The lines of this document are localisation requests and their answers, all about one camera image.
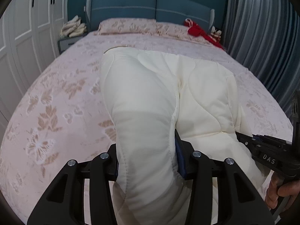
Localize cream quilted jacket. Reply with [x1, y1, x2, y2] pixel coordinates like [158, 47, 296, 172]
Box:
[100, 47, 269, 225]

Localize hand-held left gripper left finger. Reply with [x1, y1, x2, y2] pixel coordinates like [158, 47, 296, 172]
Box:
[27, 144, 119, 225]

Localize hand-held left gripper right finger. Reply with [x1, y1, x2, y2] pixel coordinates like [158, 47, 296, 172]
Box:
[175, 130, 275, 225]

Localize grey curtain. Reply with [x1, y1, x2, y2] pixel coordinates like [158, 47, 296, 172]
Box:
[221, 0, 300, 114]

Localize white wardrobe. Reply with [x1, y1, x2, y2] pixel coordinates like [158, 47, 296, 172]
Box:
[0, 0, 70, 132]

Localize red cloth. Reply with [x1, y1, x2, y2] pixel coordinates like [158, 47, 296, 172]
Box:
[185, 19, 226, 50]

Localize person's right hand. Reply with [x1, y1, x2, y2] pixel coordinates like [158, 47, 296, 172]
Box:
[265, 172, 300, 210]

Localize folded cream cloths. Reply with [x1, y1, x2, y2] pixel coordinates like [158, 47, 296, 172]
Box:
[60, 15, 89, 38]

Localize bed with pink floral sheet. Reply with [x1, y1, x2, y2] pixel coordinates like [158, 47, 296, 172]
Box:
[0, 28, 295, 225]

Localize grey nightstand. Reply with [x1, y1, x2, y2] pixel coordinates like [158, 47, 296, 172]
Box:
[57, 34, 88, 55]

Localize pink floral pillow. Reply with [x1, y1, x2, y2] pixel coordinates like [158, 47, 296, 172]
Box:
[98, 18, 158, 35]
[155, 22, 210, 44]

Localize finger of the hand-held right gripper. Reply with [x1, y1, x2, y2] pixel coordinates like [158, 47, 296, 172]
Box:
[235, 132, 291, 156]

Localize patterned white cloth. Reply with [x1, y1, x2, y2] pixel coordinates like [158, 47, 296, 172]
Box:
[208, 26, 224, 44]

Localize blue padded headboard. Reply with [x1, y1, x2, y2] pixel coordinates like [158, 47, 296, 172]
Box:
[85, 0, 216, 32]

